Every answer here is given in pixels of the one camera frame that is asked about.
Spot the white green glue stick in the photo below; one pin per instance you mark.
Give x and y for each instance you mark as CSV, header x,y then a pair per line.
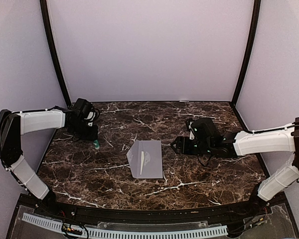
x,y
96,144

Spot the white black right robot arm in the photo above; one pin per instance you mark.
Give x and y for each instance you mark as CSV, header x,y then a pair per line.
x,y
205,139

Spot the cream lined letter paper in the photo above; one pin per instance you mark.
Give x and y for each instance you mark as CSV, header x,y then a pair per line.
x,y
142,162

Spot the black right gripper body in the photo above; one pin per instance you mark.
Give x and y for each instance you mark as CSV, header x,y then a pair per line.
x,y
188,149

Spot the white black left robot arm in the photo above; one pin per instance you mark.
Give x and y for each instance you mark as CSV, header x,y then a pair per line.
x,y
13,125

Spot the black front frame rail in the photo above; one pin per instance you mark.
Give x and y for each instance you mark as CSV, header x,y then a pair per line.
x,y
227,214

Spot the white slotted cable duct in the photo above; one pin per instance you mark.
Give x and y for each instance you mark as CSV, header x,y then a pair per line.
x,y
106,230

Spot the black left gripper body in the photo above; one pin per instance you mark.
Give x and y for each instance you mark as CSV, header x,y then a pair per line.
x,y
84,133

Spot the grey paper envelope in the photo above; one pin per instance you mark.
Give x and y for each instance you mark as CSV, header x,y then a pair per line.
x,y
152,168

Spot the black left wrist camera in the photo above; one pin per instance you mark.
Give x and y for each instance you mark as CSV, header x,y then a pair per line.
x,y
85,111

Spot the black corner post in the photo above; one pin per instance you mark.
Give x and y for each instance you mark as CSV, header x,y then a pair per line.
x,y
248,51
53,51

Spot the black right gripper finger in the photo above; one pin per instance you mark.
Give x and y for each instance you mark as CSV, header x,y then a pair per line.
x,y
176,142
175,149

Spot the black left corner post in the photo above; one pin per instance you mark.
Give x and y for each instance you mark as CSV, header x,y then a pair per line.
x,y
53,51

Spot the black right corner post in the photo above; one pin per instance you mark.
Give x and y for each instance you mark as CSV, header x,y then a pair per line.
x,y
248,51

